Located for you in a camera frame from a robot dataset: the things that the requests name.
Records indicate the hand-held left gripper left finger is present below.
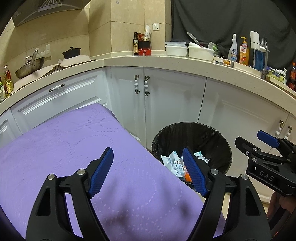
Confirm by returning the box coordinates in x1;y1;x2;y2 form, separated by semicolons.
25;147;114;241

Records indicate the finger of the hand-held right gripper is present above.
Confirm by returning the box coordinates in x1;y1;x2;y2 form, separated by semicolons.
257;130;296;160
235;137;285;163

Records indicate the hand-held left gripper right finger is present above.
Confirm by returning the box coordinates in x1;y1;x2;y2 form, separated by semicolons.
182;146;271;241

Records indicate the white carton packet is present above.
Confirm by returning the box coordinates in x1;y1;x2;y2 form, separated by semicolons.
161;151;185;178

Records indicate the black lined waste bin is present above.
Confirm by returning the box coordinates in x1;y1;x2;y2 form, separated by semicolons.
151;122;232;188

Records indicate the person's right hand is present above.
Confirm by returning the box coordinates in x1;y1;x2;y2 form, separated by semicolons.
266;192;292;223

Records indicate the purple tablecloth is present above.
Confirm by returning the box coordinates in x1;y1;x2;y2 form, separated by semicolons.
0;103;226;239

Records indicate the dark red bottle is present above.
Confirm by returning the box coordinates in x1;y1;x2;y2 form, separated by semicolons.
289;61;296;91

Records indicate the white kitchen cabinet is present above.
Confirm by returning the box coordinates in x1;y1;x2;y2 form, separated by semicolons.
0;66;296;204

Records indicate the blue bottle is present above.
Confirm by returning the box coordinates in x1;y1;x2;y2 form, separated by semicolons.
253;50;265;70

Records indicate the chrome faucet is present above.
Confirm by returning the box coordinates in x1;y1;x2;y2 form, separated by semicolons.
260;37;270;79

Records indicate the orange dish soap bottle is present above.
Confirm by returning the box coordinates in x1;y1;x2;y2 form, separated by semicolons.
239;37;250;66

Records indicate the white spray bottle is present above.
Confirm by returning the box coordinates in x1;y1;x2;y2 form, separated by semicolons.
228;34;238;62

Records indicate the white dispenser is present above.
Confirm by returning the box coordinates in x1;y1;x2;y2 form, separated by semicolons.
250;31;267;52

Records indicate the beige kitchen countertop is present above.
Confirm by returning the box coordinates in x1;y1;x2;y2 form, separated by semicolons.
0;54;296;112

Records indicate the rectangular white container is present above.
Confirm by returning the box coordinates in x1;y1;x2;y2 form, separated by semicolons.
188;42;215;61

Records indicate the beige stove cover sheet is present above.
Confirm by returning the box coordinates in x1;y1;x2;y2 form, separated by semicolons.
14;56;97;86

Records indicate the round white lidded container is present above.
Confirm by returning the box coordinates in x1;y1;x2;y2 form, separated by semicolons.
165;41;188;57

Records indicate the black lidded pot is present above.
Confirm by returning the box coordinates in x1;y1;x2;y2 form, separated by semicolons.
62;47;82;59

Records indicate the dark curtain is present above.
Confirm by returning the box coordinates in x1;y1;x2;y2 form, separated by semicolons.
171;0;296;72

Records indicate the steel wok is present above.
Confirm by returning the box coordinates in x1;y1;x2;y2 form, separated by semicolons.
15;50;45;79

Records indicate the yellow cooking oil bottle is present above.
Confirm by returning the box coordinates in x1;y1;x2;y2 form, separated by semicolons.
2;66;14;94

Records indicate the dark glass oil bottle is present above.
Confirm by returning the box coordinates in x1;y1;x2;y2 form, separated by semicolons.
133;32;139;56

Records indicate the steel range hood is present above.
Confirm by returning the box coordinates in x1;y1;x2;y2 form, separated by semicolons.
13;0;90;27

